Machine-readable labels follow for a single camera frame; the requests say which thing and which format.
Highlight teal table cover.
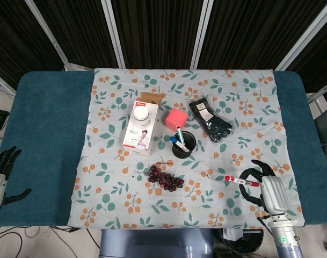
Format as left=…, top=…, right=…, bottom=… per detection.
left=0, top=70, right=313, bottom=227

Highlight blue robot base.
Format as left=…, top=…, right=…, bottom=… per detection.
left=99, top=228, right=215, bottom=258

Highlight black gloves in plastic bag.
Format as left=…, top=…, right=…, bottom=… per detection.
left=188, top=96, right=235, bottom=144

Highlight floral patterned tablecloth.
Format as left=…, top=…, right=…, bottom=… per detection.
left=66, top=67, right=307, bottom=230

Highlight black pen holder cup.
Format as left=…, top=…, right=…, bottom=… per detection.
left=172, top=130, right=197, bottom=159

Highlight white red product box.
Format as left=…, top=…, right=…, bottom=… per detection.
left=122, top=92, right=165, bottom=156

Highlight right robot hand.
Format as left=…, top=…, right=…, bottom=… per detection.
left=238, top=160, right=289, bottom=216

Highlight black waste bin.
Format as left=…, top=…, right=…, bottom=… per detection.
left=213, top=227, right=265, bottom=258

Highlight red white marker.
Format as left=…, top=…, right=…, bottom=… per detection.
left=224, top=175, right=260, bottom=188

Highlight pink foam cube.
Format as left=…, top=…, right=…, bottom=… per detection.
left=165, top=107, right=188, bottom=131

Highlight purple grape bunch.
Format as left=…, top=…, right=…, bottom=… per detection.
left=144, top=156, right=185, bottom=193

